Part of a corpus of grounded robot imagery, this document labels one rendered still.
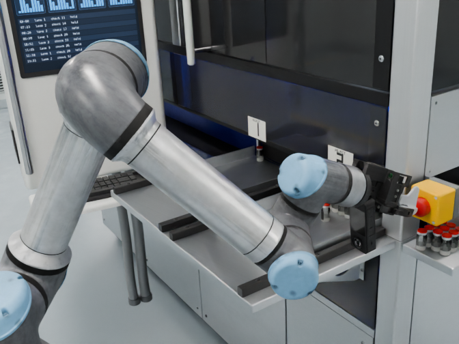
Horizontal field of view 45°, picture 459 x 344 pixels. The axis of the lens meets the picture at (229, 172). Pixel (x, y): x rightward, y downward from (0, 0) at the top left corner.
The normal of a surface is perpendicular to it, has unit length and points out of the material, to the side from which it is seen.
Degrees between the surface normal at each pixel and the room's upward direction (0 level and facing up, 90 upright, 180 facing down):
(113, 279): 0
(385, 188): 65
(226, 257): 0
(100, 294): 0
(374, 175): 90
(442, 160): 90
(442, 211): 90
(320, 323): 90
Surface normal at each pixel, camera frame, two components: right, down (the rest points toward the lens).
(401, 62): -0.83, 0.25
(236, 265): -0.05, -0.92
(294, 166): -0.78, -0.16
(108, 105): 0.12, -0.17
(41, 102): 0.42, 0.32
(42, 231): -0.05, 0.36
